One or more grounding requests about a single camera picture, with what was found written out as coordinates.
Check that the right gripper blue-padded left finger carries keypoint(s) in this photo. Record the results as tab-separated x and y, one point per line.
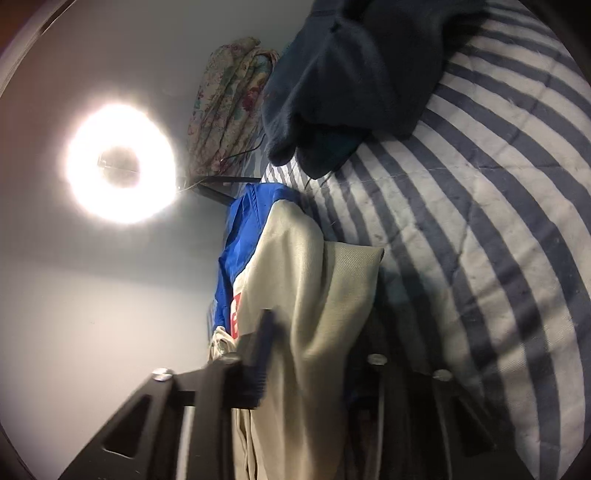
142	438

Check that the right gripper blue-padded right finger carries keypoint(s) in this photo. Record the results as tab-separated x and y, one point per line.
403	425

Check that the beige and blue work jacket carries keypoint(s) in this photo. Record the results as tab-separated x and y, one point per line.
276	258

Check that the blue white striped quilt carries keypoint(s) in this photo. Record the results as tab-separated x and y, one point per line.
484	217

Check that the folded floral quilt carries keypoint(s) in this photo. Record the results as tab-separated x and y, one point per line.
226	112

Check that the dark navy folded garment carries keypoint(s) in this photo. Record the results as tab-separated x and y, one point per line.
356	68

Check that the white ring light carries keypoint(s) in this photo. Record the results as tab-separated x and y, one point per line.
120	166

